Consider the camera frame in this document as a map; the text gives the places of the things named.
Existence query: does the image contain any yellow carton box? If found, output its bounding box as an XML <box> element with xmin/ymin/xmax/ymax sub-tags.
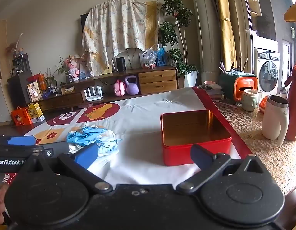
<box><xmin>27</xmin><ymin>103</ymin><xmax>45</xmax><ymax>123</ymax></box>

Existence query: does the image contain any white scallop shaped ornament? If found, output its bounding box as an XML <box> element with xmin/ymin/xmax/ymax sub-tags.
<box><xmin>118</xmin><ymin>48</ymin><xmax>145</xmax><ymax>71</ymax></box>

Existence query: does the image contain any red tin box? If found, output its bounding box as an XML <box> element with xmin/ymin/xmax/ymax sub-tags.
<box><xmin>160</xmin><ymin>110</ymin><xmax>232</xmax><ymax>167</ymax></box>

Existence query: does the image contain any wooden television cabinet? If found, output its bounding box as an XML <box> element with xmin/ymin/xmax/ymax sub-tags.
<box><xmin>38</xmin><ymin>65</ymin><xmax>178</xmax><ymax>112</ymax></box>

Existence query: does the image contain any purple kettlebell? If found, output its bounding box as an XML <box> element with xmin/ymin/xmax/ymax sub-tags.
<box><xmin>125</xmin><ymin>75</ymin><xmax>139</xmax><ymax>96</ymax></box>

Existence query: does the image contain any white standing air conditioner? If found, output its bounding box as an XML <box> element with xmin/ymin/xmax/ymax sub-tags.
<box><xmin>188</xmin><ymin>0</ymin><xmax>226</xmax><ymax>82</ymax></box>

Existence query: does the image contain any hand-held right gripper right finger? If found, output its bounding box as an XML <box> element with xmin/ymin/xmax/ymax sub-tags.
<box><xmin>176</xmin><ymin>144</ymin><xmax>273</xmax><ymax>194</ymax></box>

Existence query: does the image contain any white cup with handle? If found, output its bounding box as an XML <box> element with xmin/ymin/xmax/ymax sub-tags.
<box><xmin>262</xmin><ymin>95</ymin><xmax>289</xmax><ymax>146</ymax></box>

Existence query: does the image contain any floral cream sheet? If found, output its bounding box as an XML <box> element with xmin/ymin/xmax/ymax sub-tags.
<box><xmin>81</xmin><ymin>0</ymin><xmax>164</xmax><ymax>77</ymax></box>

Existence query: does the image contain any black speaker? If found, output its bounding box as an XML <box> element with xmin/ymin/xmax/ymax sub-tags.
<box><xmin>116</xmin><ymin>57</ymin><xmax>126</xmax><ymax>72</ymax></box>

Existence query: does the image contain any black cabinet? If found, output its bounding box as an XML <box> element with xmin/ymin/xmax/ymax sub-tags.
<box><xmin>7</xmin><ymin>71</ymin><xmax>33</xmax><ymax>106</ymax></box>

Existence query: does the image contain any red gift bag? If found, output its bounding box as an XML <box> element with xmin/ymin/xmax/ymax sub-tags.
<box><xmin>11</xmin><ymin>107</ymin><xmax>33</xmax><ymax>126</ymax></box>

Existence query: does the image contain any yellow curtain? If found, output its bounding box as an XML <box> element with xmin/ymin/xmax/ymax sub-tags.
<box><xmin>215</xmin><ymin>0</ymin><xmax>237</xmax><ymax>72</ymax></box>

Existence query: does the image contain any orange packet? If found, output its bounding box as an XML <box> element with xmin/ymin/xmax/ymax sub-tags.
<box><xmin>259</xmin><ymin>95</ymin><xmax>269</xmax><ymax>113</ymax></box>

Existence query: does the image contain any pink small backpack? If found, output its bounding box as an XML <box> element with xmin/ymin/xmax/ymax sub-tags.
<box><xmin>114</xmin><ymin>80</ymin><xmax>126</xmax><ymax>97</ymax></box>

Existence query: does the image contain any light blue cloth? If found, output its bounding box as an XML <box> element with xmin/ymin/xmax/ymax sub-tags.
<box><xmin>66</xmin><ymin>126</ymin><xmax>115</xmax><ymax>146</ymax></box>

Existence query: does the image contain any black coffee machine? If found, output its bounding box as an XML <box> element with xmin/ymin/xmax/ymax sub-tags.
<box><xmin>12</xmin><ymin>54</ymin><xmax>30</xmax><ymax>75</ymax></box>

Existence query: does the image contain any yellow giraffe plush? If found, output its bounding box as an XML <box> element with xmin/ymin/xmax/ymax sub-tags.
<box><xmin>284</xmin><ymin>1</ymin><xmax>296</xmax><ymax>29</ymax></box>

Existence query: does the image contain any pale green mug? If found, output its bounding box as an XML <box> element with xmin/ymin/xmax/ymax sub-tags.
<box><xmin>241</xmin><ymin>89</ymin><xmax>258</xmax><ymax>112</ymax></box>

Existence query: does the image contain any tall potted plant white pot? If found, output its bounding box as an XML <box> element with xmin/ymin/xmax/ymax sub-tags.
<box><xmin>159</xmin><ymin>0</ymin><xmax>198</xmax><ymax>88</ymax></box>

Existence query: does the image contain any red water bottle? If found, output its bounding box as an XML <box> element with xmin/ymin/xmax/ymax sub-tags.
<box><xmin>284</xmin><ymin>62</ymin><xmax>296</xmax><ymax>141</ymax></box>

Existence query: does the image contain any white router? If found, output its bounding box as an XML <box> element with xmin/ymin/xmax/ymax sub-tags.
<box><xmin>84</xmin><ymin>86</ymin><xmax>103</xmax><ymax>101</ymax></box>

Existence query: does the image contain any pink plush doll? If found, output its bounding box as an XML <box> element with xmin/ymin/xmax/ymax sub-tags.
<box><xmin>65</xmin><ymin>55</ymin><xmax>80</xmax><ymax>81</ymax></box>

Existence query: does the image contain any dried flower vase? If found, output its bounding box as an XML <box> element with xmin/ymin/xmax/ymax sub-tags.
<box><xmin>7</xmin><ymin>32</ymin><xmax>24</xmax><ymax>58</ymax></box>

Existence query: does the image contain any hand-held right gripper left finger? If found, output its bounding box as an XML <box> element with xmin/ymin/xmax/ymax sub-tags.
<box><xmin>19</xmin><ymin>143</ymin><xmax>113</xmax><ymax>194</ymax></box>

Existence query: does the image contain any small potted plant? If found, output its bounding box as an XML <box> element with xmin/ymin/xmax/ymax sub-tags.
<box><xmin>56</xmin><ymin>56</ymin><xmax>73</xmax><ymax>83</ymax></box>

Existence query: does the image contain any white blue printed garment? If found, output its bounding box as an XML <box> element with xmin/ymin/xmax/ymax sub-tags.
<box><xmin>69</xmin><ymin>129</ymin><xmax>123</xmax><ymax>157</ymax></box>

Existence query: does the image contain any clear plastic bag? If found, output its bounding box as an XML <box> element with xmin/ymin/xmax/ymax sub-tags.
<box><xmin>141</xmin><ymin>48</ymin><xmax>158</xmax><ymax>69</ymax></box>

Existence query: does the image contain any stack of books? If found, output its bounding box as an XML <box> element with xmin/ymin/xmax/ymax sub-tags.
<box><xmin>198</xmin><ymin>85</ymin><xmax>225</xmax><ymax>100</ymax></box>

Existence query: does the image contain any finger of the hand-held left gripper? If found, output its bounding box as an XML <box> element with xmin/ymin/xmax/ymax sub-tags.
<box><xmin>30</xmin><ymin>142</ymin><xmax>70</xmax><ymax>156</ymax></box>
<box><xmin>0</xmin><ymin>135</ymin><xmax>36</xmax><ymax>147</ymax></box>

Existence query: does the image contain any black television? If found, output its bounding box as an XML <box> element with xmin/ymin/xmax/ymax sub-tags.
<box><xmin>80</xmin><ymin>12</ymin><xmax>89</xmax><ymax>33</ymax></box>

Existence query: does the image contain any green orange storage box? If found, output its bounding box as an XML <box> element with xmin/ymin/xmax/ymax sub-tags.
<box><xmin>218</xmin><ymin>73</ymin><xmax>258</xmax><ymax>102</ymax></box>

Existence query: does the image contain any white washing machine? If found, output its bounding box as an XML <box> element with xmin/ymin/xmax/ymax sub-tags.
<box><xmin>254</xmin><ymin>49</ymin><xmax>281</xmax><ymax>93</ymax></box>

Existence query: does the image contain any white red printed tablecloth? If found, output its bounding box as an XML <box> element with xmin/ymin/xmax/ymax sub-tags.
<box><xmin>23</xmin><ymin>86</ymin><xmax>252</xmax><ymax>186</ymax></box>

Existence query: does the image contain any white yellow snack box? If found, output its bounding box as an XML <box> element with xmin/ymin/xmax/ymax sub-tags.
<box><xmin>27</xmin><ymin>81</ymin><xmax>42</xmax><ymax>102</ymax></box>

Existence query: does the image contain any orange red box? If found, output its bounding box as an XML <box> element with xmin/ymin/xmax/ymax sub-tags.
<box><xmin>27</xmin><ymin>74</ymin><xmax>46</xmax><ymax>91</ymax></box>

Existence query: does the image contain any wooden drawer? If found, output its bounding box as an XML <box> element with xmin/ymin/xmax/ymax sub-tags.
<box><xmin>138</xmin><ymin>69</ymin><xmax>177</xmax><ymax>82</ymax></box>
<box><xmin>139</xmin><ymin>80</ymin><xmax>177</xmax><ymax>94</ymax></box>

